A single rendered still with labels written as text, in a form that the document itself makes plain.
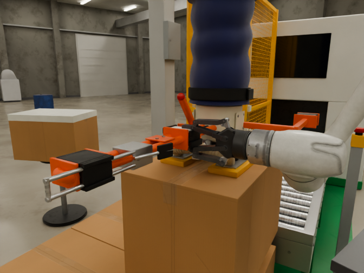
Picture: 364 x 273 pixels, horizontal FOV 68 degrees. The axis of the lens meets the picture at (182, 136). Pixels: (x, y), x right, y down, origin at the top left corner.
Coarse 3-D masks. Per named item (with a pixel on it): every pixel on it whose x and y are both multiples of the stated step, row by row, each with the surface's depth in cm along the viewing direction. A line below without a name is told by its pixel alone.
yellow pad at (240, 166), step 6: (240, 162) 90; (246, 162) 91; (210, 168) 87; (216, 168) 86; (222, 168) 85; (228, 168) 85; (234, 168) 85; (240, 168) 85; (246, 168) 89; (222, 174) 85; (228, 174) 84; (234, 174) 82; (240, 174) 85
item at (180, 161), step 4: (180, 156) 97; (184, 156) 97; (188, 156) 97; (160, 160) 97; (164, 160) 96; (168, 160) 95; (172, 160) 94; (176, 160) 94; (180, 160) 93; (184, 160) 93; (188, 160) 95; (192, 160) 97; (196, 160) 100; (172, 164) 94; (176, 164) 94; (180, 164) 93; (184, 164) 92; (188, 164) 95
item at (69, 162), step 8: (80, 152) 53; (88, 152) 53; (96, 152) 53; (104, 152) 53; (56, 160) 48; (64, 160) 48; (72, 160) 48; (80, 160) 48; (88, 160) 48; (64, 168) 48; (72, 168) 46; (112, 168) 53; (80, 176) 47; (56, 184) 50; (64, 184) 48; (72, 184) 47
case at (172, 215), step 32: (128, 192) 88; (160, 192) 81; (192, 192) 75; (224, 192) 72; (256, 192) 84; (128, 224) 91; (160, 224) 84; (192, 224) 77; (224, 224) 72; (256, 224) 89; (128, 256) 94; (160, 256) 86; (192, 256) 79; (224, 256) 74; (256, 256) 94
